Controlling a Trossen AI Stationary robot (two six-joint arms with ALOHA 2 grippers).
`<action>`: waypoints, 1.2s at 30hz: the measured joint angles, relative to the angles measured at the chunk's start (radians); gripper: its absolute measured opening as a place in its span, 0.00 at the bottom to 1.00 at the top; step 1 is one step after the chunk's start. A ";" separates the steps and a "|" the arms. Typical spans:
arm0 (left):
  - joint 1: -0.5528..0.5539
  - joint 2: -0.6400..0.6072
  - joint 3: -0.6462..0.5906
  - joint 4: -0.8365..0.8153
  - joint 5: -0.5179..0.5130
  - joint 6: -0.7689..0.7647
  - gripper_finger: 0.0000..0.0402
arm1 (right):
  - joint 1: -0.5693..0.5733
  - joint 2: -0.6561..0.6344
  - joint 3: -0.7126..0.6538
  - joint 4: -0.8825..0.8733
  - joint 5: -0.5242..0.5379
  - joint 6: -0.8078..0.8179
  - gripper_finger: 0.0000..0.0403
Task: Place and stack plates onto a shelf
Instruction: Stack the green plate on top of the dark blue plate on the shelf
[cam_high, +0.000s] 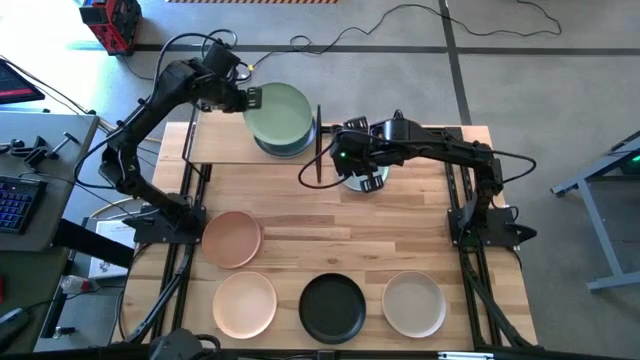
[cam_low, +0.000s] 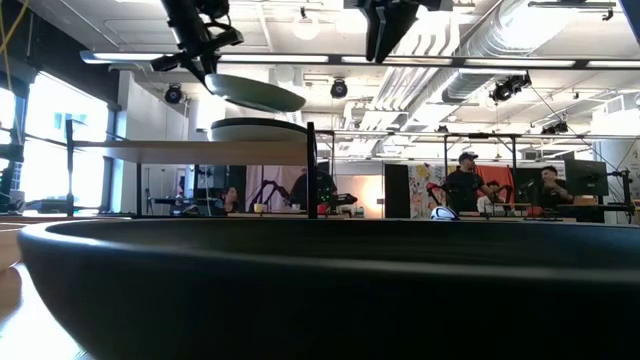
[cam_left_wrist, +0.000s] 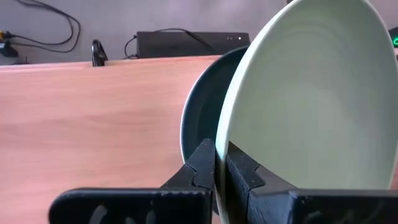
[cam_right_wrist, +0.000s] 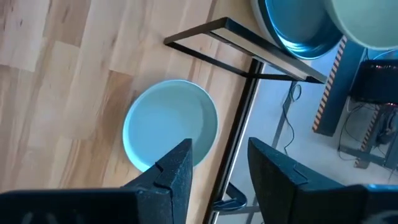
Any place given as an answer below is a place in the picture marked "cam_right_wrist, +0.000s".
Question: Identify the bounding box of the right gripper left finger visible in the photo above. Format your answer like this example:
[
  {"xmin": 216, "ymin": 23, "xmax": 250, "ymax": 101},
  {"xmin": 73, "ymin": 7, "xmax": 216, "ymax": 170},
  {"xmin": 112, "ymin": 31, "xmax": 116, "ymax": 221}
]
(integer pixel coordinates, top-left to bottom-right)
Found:
[{"xmin": 121, "ymin": 139, "xmax": 193, "ymax": 224}]

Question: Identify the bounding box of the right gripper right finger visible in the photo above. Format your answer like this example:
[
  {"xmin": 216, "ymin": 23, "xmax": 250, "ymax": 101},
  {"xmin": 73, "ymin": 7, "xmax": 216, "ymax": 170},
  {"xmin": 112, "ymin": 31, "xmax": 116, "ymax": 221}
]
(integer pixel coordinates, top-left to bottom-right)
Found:
[{"xmin": 248, "ymin": 138, "xmax": 343, "ymax": 224}]

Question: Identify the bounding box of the light blue-green plate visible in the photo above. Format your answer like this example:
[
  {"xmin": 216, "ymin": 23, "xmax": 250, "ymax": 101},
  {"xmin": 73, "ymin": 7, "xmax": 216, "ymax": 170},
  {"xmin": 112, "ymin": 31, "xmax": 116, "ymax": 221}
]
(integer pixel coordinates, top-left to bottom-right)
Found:
[{"xmin": 122, "ymin": 79, "xmax": 219, "ymax": 172}]

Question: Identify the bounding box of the black plate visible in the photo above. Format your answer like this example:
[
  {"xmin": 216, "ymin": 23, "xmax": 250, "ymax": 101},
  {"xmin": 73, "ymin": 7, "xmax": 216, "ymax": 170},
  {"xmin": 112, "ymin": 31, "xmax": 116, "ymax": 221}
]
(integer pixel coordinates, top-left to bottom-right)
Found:
[{"xmin": 257, "ymin": 0, "xmax": 344, "ymax": 60}]

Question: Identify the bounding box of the sage green plate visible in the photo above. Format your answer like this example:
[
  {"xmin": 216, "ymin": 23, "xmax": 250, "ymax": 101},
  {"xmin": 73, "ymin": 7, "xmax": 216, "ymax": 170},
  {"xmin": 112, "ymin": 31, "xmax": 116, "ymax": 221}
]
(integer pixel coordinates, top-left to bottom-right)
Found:
[{"xmin": 323, "ymin": 0, "xmax": 398, "ymax": 51}]

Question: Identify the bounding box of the black table clamp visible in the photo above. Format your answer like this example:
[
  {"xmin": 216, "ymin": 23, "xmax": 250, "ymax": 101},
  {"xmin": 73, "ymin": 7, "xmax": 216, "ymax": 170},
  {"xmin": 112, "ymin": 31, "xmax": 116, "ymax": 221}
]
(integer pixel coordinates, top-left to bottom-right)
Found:
[{"xmin": 213, "ymin": 182, "xmax": 249, "ymax": 216}]

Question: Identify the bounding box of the grey metal floor base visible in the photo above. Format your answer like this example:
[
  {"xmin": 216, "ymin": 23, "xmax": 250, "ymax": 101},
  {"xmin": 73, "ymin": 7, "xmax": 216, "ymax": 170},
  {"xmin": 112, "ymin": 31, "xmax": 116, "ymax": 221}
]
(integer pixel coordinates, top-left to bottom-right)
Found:
[{"xmin": 338, "ymin": 146, "xmax": 398, "ymax": 170}]

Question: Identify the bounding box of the black box device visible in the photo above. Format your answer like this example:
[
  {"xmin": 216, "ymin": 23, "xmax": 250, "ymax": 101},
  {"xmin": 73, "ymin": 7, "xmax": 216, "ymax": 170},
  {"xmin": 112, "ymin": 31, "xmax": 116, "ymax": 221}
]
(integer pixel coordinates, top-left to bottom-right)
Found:
[{"xmin": 350, "ymin": 58, "xmax": 398, "ymax": 105}]

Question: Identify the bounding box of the black floor cable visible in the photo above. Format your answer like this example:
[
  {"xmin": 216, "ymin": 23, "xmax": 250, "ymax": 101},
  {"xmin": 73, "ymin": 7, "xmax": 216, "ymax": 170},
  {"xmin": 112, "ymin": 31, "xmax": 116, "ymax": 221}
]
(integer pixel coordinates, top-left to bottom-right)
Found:
[{"xmin": 281, "ymin": 81, "xmax": 303, "ymax": 156}]

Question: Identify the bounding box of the hazard striped post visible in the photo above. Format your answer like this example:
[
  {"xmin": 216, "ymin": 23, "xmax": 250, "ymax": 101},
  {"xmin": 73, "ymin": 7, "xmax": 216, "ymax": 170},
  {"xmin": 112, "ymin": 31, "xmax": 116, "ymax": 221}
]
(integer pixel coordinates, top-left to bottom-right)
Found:
[
  {"xmin": 354, "ymin": 104, "xmax": 384, "ymax": 169},
  {"xmin": 312, "ymin": 35, "xmax": 369, "ymax": 138}
]

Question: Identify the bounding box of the wood-top black-frame shelf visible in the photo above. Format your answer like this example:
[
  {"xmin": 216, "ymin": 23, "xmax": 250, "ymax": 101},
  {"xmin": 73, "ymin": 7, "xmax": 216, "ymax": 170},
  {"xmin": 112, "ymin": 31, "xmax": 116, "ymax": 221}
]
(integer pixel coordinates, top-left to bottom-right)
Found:
[{"xmin": 164, "ymin": 17, "xmax": 328, "ymax": 85}]

